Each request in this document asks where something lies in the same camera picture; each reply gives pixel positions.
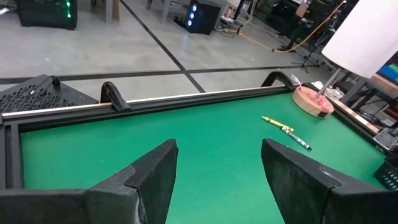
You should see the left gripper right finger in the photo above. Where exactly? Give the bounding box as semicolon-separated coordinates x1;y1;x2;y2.
261;139;341;224

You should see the yellow crayon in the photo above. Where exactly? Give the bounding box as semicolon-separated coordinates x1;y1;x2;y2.
261;116;295;133

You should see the grey metal bracket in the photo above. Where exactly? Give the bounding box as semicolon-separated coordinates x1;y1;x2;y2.
373;127;398;152

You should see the black computer with green lights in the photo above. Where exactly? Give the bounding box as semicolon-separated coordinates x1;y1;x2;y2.
17;0;78;31

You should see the black computer with blue lights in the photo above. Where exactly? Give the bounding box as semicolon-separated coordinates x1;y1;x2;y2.
183;0;222;35

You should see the white lampshade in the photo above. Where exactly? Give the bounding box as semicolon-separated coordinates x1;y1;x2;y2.
322;0;398;79

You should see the metal lamp stem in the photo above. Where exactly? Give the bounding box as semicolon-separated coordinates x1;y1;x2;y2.
313;67;342;101

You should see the yellow floor cable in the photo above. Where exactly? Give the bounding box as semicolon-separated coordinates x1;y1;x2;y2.
223;0;348;54

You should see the green table mat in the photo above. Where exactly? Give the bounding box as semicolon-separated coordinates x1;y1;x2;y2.
20;91;388;224

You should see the wooden board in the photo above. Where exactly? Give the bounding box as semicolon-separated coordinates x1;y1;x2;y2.
111;0;121;22

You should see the black tripod stand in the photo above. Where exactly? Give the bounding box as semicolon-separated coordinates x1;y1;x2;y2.
292;32;333;74

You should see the grey table leg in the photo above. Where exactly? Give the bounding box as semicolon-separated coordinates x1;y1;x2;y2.
104;0;114;24

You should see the round wooden lamp base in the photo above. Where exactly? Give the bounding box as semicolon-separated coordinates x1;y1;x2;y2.
291;86;335;119

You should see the wooden background workbench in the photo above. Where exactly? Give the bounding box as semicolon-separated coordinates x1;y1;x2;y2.
369;73;398;100

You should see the black frame clamp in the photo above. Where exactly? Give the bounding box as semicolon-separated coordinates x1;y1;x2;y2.
260;70;296;91
99;81;132;112

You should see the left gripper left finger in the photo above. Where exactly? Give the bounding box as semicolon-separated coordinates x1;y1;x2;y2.
83;139;180;224

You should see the white crayon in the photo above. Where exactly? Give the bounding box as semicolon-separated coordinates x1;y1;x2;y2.
281;126;313;152

